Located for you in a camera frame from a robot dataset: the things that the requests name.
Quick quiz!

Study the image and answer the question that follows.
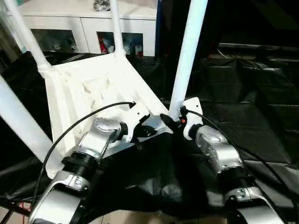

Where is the white plastic table top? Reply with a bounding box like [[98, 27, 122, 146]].
[[44, 51, 174, 181]]

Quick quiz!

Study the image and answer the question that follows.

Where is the black plastic mat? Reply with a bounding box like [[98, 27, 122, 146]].
[[0, 47, 299, 221]]

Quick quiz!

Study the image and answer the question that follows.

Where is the silver metal bar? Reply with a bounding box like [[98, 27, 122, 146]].
[[218, 43, 299, 55]]

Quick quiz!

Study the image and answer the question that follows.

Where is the large black screen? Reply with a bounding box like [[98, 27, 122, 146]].
[[158, 0, 299, 53]]

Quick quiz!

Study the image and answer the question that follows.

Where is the white glass-door cabinet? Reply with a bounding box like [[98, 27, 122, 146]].
[[14, 0, 158, 56]]

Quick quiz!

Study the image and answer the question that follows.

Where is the dark crumpled bundle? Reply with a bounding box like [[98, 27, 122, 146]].
[[93, 0, 112, 12]]

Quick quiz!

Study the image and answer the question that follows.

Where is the grey curtain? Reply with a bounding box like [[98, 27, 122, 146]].
[[0, 0, 21, 54]]

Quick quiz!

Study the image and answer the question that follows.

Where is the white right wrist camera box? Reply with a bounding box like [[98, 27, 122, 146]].
[[179, 97, 204, 141]]

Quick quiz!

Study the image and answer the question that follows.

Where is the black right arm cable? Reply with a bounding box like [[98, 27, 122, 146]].
[[179, 108, 299, 211]]

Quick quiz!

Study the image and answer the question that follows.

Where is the black folding table frame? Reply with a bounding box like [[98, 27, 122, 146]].
[[0, 195, 39, 224]]

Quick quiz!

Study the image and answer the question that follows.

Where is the red wire clothes hanger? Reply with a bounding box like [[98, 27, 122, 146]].
[[0, 202, 23, 224]]

